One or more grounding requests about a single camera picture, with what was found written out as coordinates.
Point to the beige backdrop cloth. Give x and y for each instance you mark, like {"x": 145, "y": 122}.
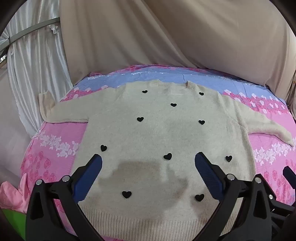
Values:
{"x": 161, "y": 34}

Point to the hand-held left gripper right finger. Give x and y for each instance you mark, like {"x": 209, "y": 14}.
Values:
{"x": 209, "y": 177}

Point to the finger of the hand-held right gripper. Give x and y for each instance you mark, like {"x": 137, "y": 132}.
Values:
{"x": 290, "y": 174}

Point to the pink cloth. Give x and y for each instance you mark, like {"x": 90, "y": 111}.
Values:
{"x": 12, "y": 192}

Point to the white satin curtain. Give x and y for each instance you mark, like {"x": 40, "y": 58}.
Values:
{"x": 39, "y": 69}

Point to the pink and blue floral bedsheet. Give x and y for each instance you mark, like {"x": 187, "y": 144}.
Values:
{"x": 54, "y": 150}

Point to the cream sweater with black hearts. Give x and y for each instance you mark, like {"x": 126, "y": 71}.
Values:
{"x": 152, "y": 129}

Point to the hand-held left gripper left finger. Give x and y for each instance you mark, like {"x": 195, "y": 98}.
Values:
{"x": 87, "y": 177}

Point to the green object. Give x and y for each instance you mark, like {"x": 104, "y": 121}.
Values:
{"x": 15, "y": 223}

